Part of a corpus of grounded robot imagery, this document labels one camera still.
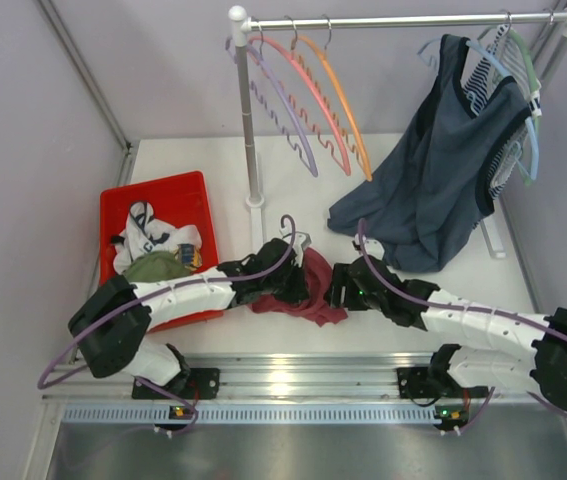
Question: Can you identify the light blue plastic hanger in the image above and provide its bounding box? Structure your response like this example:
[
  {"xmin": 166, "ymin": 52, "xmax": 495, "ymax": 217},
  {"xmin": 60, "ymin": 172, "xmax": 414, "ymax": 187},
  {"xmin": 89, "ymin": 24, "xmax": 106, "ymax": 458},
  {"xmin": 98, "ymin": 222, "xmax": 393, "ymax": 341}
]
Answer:
[{"xmin": 395, "ymin": 34, "xmax": 538, "ymax": 196}]

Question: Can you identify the pink plastic hanger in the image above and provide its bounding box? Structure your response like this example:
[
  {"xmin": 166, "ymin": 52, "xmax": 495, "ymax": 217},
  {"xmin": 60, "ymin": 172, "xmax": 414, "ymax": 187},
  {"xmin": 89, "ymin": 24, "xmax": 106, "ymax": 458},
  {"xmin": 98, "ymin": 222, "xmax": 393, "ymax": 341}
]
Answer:
[{"xmin": 247, "ymin": 22, "xmax": 353, "ymax": 176}]

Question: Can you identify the blue-grey tank top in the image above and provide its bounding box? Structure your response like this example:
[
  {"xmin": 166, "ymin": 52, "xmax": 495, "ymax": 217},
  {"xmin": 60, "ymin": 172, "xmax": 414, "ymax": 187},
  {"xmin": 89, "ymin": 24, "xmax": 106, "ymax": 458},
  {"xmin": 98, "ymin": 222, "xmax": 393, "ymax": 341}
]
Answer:
[{"xmin": 327, "ymin": 34, "xmax": 531, "ymax": 273}]

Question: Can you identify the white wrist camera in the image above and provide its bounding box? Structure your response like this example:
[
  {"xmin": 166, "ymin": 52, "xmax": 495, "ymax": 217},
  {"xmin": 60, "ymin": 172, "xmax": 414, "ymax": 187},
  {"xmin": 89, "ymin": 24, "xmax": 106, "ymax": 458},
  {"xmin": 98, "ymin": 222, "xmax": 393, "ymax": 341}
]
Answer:
[
  {"xmin": 280, "ymin": 230, "xmax": 311, "ymax": 266},
  {"xmin": 352, "ymin": 237, "xmax": 385, "ymax": 260}
]

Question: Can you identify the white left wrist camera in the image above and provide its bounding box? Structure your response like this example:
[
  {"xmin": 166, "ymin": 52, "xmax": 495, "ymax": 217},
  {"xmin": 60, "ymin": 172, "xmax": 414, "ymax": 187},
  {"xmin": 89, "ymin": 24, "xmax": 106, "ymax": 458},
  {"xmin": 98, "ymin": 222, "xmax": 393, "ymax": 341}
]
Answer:
[{"xmin": 280, "ymin": 230, "xmax": 311, "ymax": 266}]

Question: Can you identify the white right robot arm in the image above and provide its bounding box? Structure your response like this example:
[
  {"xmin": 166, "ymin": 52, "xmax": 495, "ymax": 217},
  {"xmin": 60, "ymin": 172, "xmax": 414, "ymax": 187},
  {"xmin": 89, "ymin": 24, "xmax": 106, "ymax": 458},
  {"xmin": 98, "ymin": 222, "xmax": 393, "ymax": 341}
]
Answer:
[{"xmin": 325, "ymin": 257, "xmax": 567, "ymax": 413}]

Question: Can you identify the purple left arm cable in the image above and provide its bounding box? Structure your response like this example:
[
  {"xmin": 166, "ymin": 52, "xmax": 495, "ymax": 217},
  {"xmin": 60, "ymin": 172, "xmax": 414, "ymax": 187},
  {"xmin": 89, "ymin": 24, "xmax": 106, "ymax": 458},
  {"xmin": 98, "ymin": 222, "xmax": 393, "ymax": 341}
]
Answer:
[{"xmin": 36, "ymin": 214, "xmax": 298, "ymax": 436}]

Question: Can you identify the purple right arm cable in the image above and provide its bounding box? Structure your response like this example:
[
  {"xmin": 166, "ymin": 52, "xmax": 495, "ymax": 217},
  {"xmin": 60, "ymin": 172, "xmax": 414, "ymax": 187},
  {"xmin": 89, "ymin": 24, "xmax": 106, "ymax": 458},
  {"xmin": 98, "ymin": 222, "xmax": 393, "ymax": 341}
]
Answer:
[{"xmin": 355, "ymin": 217, "xmax": 567, "ymax": 431}]

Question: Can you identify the red plastic bin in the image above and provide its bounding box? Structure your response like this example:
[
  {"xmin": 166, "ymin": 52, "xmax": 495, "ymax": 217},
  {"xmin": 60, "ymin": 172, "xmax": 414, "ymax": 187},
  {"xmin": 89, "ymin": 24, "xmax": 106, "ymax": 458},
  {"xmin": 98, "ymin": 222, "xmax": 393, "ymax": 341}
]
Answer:
[{"xmin": 98, "ymin": 170, "xmax": 227, "ymax": 335}]

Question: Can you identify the green plastic hanger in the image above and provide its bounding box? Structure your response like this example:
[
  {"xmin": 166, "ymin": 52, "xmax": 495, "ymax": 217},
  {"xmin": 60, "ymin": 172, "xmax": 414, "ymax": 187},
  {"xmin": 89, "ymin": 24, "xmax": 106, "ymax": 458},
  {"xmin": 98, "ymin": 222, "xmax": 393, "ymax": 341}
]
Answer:
[{"xmin": 501, "ymin": 29, "xmax": 542, "ymax": 186}]

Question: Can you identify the olive green garment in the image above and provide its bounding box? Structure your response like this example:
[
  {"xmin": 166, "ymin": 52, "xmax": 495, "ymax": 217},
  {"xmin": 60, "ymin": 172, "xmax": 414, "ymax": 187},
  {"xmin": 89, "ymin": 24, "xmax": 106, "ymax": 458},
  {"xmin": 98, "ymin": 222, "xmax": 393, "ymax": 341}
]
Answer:
[{"xmin": 122, "ymin": 251, "xmax": 192, "ymax": 283}]

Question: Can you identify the maroon tank top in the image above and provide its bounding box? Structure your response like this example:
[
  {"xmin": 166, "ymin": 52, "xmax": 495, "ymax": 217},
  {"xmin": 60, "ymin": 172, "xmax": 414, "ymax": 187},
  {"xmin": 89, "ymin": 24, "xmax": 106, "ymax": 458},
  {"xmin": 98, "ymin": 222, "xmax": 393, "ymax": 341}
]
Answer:
[{"xmin": 249, "ymin": 248, "xmax": 348, "ymax": 327}]

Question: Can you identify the purple plastic hanger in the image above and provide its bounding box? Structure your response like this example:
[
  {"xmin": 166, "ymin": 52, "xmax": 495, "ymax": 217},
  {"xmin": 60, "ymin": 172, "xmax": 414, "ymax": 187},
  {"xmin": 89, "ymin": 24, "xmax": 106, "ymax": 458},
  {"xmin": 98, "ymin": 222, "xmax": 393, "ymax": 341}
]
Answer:
[{"xmin": 223, "ymin": 35, "xmax": 320, "ymax": 179}]

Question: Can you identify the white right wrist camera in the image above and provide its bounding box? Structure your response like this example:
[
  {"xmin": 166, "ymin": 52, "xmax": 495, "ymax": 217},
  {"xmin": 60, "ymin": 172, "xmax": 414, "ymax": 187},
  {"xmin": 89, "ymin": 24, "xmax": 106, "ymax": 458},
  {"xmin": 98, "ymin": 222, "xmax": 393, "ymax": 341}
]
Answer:
[{"xmin": 352, "ymin": 237, "xmax": 385, "ymax": 260}]

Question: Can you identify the orange plastic hanger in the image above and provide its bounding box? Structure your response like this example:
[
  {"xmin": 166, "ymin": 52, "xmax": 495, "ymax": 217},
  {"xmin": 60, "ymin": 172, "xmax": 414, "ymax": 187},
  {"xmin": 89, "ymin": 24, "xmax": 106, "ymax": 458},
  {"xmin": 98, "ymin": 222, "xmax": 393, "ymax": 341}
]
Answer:
[{"xmin": 299, "ymin": 14, "xmax": 373, "ymax": 181}]

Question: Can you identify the blue yellow printed garment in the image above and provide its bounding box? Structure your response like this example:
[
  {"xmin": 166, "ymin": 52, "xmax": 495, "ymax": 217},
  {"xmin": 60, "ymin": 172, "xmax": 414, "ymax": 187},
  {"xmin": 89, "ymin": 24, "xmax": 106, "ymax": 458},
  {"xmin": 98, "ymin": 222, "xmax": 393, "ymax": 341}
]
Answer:
[{"xmin": 175, "ymin": 244, "xmax": 203, "ymax": 271}]

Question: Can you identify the silver clothes rack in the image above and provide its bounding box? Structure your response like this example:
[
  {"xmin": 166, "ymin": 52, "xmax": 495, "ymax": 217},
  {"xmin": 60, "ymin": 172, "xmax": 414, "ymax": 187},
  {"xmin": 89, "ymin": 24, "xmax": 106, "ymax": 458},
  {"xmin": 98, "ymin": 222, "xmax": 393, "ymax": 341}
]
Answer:
[{"xmin": 227, "ymin": 0, "xmax": 567, "ymax": 260}]

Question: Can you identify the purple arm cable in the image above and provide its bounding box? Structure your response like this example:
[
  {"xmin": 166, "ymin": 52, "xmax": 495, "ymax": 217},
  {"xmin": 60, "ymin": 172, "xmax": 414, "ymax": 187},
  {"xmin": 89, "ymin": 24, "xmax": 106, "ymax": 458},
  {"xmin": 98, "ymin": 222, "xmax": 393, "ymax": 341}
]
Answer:
[
  {"xmin": 355, "ymin": 217, "xmax": 567, "ymax": 431},
  {"xmin": 36, "ymin": 214, "xmax": 298, "ymax": 436}
]

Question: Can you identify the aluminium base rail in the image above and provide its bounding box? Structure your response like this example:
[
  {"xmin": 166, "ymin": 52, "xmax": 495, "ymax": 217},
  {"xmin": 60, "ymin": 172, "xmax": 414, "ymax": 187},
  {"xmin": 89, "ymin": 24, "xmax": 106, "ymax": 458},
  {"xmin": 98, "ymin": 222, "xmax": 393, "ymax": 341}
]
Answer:
[{"xmin": 42, "ymin": 352, "xmax": 494, "ymax": 401}]

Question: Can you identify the perforated grey cable duct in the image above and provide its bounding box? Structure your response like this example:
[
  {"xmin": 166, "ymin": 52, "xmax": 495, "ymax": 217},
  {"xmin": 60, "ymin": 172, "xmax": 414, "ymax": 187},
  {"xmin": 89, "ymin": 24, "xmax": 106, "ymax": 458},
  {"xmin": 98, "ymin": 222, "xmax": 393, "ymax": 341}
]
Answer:
[{"xmin": 62, "ymin": 404, "xmax": 467, "ymax": 425}]

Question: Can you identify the striped navy white garment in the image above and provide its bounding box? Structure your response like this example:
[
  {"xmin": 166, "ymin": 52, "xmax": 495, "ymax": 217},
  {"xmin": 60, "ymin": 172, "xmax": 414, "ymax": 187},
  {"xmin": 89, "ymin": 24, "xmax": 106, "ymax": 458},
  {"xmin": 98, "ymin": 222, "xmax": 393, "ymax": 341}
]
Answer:
[{"xmin": 464, "ymin": 25, "xmax": 532, "ymax": 199}]

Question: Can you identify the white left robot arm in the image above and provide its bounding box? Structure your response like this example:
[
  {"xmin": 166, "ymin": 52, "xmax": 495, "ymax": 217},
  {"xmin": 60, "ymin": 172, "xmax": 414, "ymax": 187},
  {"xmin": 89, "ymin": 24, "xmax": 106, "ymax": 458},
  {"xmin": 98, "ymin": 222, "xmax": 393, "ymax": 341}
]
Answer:
[{"xmin": 68, "ymin": 234, "xmax": 310, "ymax": 397}]

